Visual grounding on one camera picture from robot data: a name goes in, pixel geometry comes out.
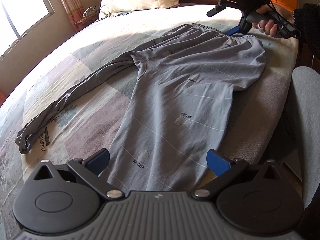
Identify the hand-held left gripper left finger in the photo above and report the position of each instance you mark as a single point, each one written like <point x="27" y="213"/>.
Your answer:
<point x="98" y="161"/>

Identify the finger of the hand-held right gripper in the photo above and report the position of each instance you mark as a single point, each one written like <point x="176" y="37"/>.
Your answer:
<point x="233" y="30"/>
<point x="215" y="11"/>

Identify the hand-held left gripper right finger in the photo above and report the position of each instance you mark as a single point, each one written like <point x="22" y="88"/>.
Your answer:
<point x="217" y="163"/>

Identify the grey printed pants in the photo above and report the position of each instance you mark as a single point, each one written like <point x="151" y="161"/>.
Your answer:
<point x="175" y="92"/>

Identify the person's right hand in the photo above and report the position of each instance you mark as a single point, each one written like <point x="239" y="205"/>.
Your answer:
<point x="271" y="28"/>

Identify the patchwork floral bed sheet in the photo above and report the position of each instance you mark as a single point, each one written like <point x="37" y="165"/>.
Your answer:
<point x="87" y="120"/>

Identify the person's grey trouser leg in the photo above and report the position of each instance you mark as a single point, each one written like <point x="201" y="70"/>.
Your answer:
<point x="306" y="105"/>

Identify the grey bundle on shelf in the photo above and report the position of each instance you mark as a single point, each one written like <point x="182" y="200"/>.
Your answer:
<point x="90" y="10"/>

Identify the wooden bedside shelf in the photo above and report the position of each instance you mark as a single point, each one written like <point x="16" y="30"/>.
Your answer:
<point x="86" y="19"/>

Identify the pink checked curtain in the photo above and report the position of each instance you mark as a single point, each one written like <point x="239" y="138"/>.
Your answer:
<point x="72" y="2"/>

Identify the sliding window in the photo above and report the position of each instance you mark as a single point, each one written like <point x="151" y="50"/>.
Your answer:
<point x="22" y="5"/>

